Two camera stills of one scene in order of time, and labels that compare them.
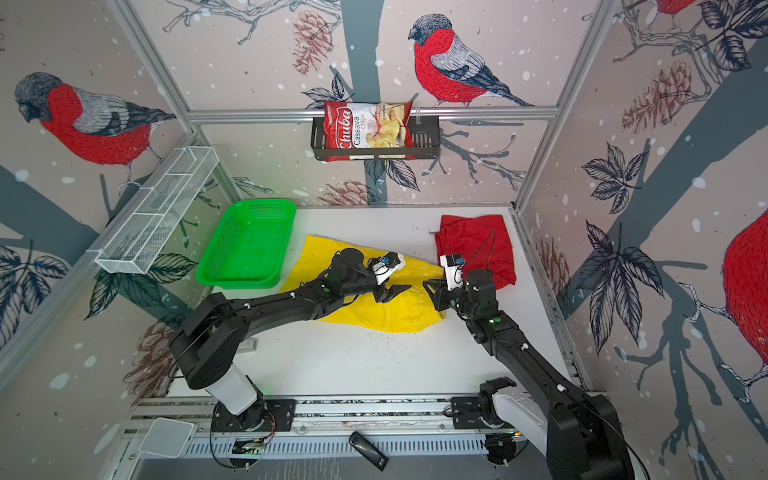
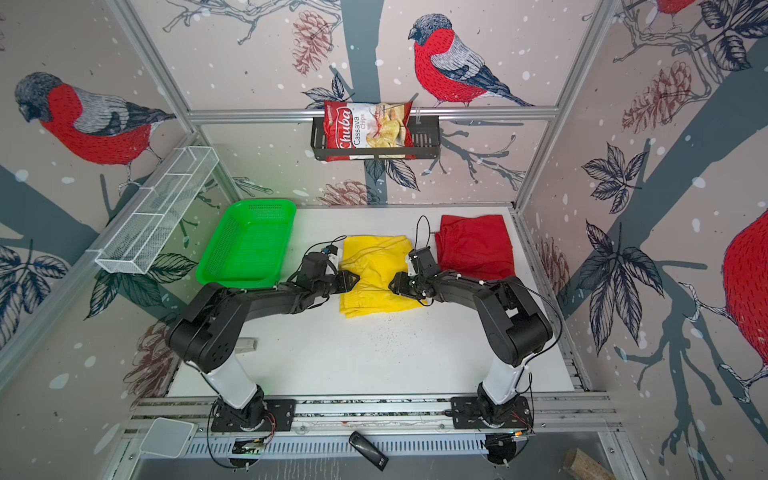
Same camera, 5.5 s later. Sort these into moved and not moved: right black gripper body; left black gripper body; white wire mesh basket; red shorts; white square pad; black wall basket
Moved: right black gripper body; left black gripper body
Not moved: white square pad; red shorts; white wire mesh basket; black wall basket
